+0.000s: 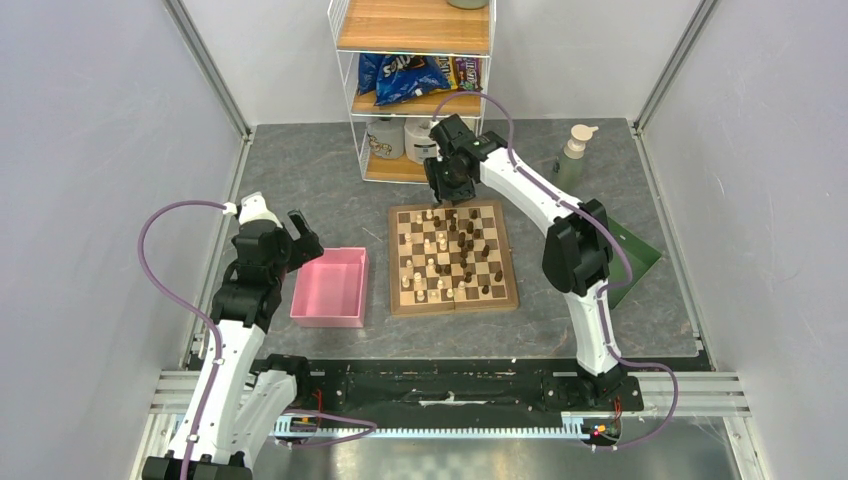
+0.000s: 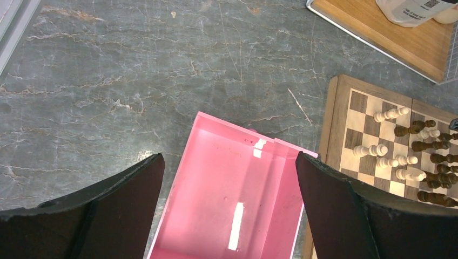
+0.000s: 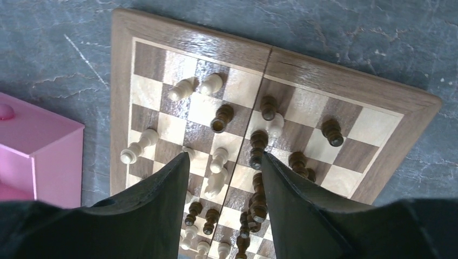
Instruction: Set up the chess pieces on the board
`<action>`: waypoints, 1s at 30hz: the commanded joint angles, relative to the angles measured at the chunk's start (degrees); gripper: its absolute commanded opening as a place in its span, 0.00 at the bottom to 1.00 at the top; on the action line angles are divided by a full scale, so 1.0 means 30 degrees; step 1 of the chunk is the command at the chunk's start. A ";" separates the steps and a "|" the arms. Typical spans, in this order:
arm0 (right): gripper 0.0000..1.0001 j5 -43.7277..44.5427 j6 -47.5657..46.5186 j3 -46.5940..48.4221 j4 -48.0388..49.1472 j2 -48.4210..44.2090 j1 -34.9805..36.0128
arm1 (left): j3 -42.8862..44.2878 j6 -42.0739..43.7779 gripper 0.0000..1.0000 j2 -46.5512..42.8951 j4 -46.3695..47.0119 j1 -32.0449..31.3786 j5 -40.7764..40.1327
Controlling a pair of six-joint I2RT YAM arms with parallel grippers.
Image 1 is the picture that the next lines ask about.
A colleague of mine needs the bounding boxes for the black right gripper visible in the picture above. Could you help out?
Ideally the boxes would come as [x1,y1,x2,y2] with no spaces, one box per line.
[422,154,476,209]

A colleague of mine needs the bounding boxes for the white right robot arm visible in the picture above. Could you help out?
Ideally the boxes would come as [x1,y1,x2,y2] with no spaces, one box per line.
[424,115,627,409]

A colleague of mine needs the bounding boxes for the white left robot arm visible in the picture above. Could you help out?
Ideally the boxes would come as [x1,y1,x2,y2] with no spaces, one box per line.
[137,192,324,479]

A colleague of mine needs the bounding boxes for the wooden chess board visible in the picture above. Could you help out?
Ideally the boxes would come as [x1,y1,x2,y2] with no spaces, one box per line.
[388,200,519,316]

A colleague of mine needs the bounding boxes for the white toilet paper roll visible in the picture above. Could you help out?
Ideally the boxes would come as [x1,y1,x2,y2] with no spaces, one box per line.
[404,117,438,164]

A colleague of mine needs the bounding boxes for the pink plastic bin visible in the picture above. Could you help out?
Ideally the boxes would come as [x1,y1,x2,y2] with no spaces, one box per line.
[290,247,369,328]

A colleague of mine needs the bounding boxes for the white patterned mug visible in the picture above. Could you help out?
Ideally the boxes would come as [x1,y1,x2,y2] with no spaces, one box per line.
[366,117,405,159]

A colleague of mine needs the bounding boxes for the dark candy bag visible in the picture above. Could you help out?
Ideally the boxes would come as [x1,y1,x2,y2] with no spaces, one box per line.
[452,56,482,91]

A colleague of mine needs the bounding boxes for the blue chips bag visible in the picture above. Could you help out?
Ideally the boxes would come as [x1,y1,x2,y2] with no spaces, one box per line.
[356,53,451,106]

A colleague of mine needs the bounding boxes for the green soap pump bottle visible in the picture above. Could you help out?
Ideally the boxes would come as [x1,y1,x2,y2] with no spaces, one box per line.
[553,124,599,192]

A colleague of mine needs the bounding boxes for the green plastic bin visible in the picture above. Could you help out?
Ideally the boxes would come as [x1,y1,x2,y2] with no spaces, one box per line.
[607,218,662,310]

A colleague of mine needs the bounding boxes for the white wire wooden shelf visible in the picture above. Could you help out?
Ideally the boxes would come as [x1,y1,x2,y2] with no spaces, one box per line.
[327,0,496,183]

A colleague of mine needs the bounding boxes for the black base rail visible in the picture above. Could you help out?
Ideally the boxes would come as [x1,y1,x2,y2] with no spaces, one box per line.
[247,355,703,429]

